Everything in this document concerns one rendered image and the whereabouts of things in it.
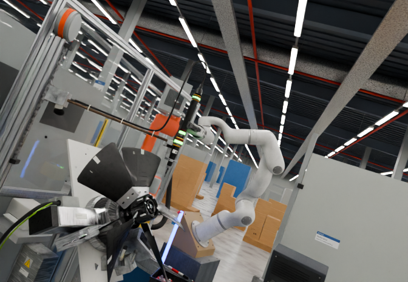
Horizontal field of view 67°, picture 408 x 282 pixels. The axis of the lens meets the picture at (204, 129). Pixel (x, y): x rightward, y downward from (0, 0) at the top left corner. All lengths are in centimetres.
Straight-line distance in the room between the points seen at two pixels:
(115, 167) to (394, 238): 247
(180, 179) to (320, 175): 694
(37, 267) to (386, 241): 262
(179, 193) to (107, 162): 833
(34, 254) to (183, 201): 813
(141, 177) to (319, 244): 201
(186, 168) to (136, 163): 811
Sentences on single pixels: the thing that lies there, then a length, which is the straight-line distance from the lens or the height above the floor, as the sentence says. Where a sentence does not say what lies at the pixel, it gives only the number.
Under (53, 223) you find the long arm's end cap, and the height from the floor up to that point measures 109.
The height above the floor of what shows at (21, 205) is 96.
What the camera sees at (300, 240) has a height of 118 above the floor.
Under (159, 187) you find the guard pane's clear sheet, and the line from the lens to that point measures 300.
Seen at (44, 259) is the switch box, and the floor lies 83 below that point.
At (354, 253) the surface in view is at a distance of 316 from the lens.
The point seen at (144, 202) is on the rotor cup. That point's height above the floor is 124.
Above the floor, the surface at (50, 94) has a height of 153.
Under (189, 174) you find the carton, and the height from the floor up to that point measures 108.
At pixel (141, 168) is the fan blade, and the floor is 136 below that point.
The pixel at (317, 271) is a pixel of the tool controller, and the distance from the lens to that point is 166.
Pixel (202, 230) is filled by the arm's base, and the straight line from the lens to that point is 212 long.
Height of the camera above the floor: 148
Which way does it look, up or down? 6 degrees up
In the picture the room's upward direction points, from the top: 22 degrees clockwise
